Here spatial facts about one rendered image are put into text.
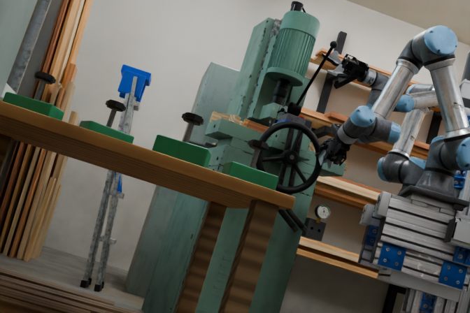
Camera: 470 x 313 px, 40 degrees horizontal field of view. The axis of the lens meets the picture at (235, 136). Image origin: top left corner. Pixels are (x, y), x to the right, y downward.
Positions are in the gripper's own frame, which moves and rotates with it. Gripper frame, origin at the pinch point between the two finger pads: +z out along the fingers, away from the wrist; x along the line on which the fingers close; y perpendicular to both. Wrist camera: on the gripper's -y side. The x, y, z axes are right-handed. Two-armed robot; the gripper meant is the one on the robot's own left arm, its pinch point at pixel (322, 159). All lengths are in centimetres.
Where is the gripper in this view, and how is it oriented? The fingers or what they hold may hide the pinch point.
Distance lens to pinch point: 257.1
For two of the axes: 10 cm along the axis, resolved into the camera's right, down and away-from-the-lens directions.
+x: 9.3, 2.9, 2.1
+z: -3.4, 5.4, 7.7
